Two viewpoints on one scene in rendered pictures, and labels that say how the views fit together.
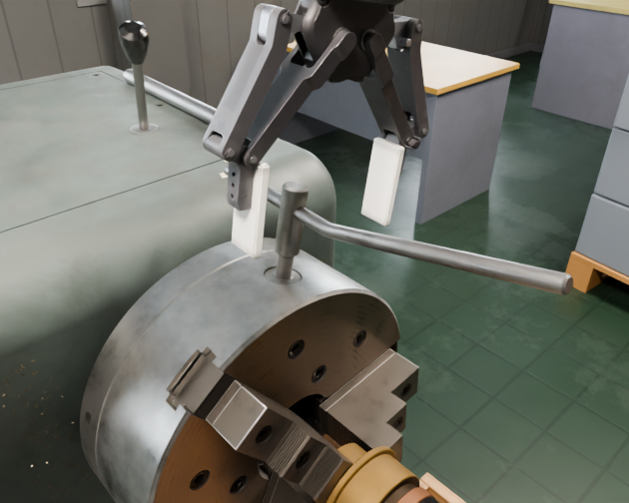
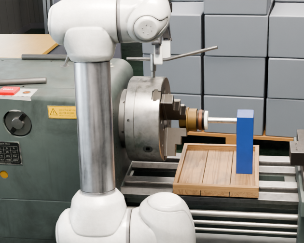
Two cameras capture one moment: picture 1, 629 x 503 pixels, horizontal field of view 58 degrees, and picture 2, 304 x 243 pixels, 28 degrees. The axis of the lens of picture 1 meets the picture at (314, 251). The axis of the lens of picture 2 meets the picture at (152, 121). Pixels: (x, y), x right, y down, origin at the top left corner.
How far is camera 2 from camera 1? 1.85 m
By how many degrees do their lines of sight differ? 34
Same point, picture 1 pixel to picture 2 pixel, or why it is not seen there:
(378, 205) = (167, 55)
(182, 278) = (133, 83)
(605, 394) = not seen: hidden behind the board
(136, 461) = (151, 116)
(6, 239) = not seen: hidden behind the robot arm
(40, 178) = (66, 78)
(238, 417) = (168, 98)
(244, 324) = (158, 83)
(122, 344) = (131, 99)
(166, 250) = (118, 83)
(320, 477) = (183, 111)
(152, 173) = not seen: hidden behind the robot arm
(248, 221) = (159, 57)
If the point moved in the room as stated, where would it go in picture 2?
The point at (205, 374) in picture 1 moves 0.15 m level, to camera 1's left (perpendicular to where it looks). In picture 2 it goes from (157, 94) to (121, 104)
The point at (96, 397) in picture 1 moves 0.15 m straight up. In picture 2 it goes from (130, 113) to (127, 72)
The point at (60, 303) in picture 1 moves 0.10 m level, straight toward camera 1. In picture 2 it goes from (113, 95) to (139, 98)
